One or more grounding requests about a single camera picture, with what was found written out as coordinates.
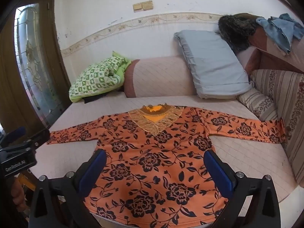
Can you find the beige wall switch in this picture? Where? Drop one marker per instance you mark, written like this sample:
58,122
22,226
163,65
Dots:
147,5
137,7

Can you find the blue denim cloth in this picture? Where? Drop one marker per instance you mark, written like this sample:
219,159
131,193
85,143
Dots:
279,30

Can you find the pink bolster cushion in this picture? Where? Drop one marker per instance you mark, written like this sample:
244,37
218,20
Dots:
161,78

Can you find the green patterned pillow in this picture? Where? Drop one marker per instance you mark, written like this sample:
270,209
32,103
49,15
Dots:
95,78

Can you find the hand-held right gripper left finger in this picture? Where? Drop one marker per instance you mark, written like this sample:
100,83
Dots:
93,171

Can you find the dark furry cushion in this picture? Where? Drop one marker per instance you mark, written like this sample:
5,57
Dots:
234,32

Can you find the wooden stained glass door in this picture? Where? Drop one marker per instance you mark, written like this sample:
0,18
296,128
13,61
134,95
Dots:
30,64

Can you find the person's left hand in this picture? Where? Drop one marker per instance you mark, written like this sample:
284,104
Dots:
18,193

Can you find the large striped floral cushion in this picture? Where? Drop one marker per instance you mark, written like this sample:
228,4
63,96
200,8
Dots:
289,99

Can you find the bed with quilted sheet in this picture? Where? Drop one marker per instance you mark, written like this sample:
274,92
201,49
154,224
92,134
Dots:
249,161

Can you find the pink brown upholstered headboard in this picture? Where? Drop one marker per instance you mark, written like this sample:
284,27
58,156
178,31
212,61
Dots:
266,52

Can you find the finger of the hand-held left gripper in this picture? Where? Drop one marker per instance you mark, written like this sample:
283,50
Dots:
40,136
16,132

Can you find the orange floral shirt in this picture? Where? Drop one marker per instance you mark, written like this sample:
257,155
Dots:
152,171

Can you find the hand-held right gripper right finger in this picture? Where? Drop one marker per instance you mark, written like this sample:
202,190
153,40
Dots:
218,171

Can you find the light blue pillow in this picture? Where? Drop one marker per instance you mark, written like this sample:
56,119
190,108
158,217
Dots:
213,64

